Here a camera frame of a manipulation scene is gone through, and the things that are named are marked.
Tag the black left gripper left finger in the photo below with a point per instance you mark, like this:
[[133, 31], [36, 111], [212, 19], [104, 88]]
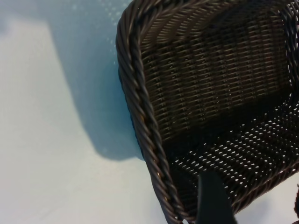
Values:
[[215, 203]]

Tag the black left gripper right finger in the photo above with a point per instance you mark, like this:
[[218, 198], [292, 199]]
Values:
[[298, 198]]

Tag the dark brown wicker basket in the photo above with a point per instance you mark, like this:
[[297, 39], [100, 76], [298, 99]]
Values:
[[210, 81]]

